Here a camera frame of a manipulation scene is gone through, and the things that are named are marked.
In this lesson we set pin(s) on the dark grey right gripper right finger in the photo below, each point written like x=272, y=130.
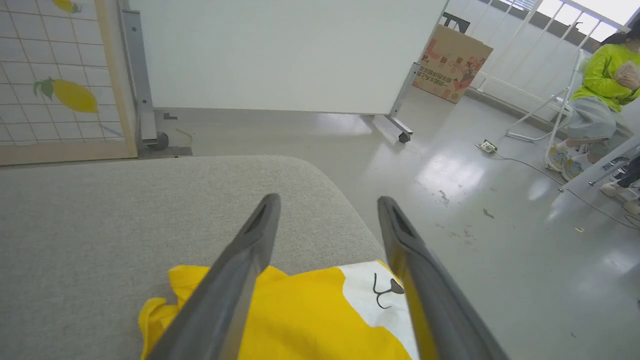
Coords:
x=435, y=300

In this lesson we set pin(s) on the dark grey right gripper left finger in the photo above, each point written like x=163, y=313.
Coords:
x=225, y=300

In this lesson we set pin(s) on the yellow t-shirt with white patches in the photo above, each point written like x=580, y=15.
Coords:
x=310, y=320

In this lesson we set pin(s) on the grey fabric sofa cushion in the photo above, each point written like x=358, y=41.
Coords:
x=100, y=225

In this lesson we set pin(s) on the white power strip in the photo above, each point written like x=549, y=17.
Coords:
x=488, y=147

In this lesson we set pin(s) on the metal partition leg with castor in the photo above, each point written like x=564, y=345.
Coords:
x=142, y=90
x=402, y=100

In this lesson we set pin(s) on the person in dark trousers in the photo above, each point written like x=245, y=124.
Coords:
x=625, y=187

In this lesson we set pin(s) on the printed brown cardboard box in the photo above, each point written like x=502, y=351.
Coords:
x=450, y=62

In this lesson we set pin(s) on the white partition board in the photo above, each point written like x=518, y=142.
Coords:
x=280, y=50

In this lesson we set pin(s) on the white metal railing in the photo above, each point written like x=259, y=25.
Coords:
x=530, y=40

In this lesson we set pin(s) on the person in lime green top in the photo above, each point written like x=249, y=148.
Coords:
x=600, y=75

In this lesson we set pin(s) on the lemon tile backdrop panel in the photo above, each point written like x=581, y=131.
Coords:
x=50, y=75

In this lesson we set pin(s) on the white metal frame chair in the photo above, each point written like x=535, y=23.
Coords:
x=562, y=100

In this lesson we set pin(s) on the black frame stand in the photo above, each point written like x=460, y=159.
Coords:
x=456, y=22

